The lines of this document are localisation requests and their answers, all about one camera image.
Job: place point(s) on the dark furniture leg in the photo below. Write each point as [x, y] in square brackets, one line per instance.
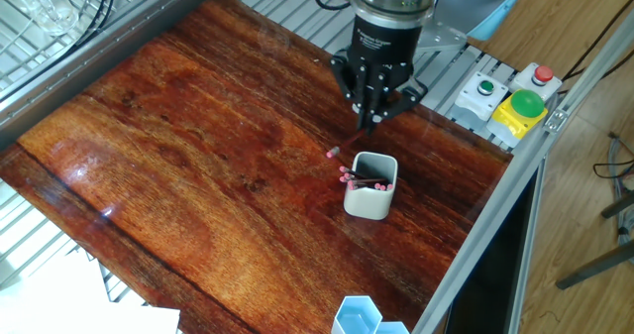
[594, 267]
[619, 205]

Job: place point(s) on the clear plastic jar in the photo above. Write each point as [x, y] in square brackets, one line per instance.
[44, 2]

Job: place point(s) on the grey box small green button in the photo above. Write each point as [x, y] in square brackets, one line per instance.
[478, 103]

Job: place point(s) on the grey box red button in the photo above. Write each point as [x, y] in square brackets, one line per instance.
[537, 83]

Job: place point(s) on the light blue hexagonal pen holder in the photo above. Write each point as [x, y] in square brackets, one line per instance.
[356, 316]

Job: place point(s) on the white square ceramic pen holder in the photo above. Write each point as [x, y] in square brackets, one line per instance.
[369, 205]

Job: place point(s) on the white paper sheet stack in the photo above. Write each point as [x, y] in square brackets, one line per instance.
[74, 304]

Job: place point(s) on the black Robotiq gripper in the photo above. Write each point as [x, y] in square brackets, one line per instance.
[381, 46]

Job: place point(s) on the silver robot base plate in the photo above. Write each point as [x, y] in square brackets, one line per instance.
[441, 39]

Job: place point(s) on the red-brown wooden board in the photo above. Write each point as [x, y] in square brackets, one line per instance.
[148, 126]

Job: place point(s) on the yellow box big green button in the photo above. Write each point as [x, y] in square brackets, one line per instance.
[515, 118]

